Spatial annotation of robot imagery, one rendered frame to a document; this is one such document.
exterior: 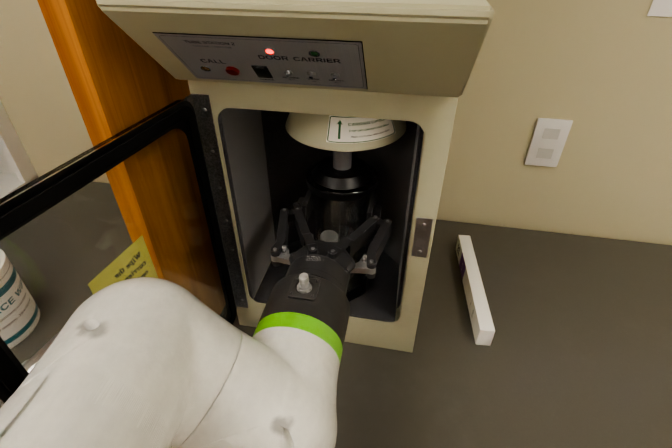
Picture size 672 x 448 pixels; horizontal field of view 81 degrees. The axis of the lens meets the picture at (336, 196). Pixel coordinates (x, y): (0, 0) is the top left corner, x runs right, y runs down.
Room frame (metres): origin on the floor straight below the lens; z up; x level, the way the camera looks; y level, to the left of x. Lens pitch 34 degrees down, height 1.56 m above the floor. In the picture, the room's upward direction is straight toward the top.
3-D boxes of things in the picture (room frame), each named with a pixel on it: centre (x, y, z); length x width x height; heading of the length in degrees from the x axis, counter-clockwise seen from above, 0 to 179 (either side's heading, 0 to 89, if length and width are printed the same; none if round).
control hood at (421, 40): (0.39, 0.03, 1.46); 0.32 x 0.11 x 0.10; 79
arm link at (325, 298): (0.28, 0.03, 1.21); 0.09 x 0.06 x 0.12; 80
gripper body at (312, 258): (0.36, 0.02, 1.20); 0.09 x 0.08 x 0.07; 170
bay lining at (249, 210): (0.57, 0.00, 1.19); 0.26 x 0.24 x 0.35; 79
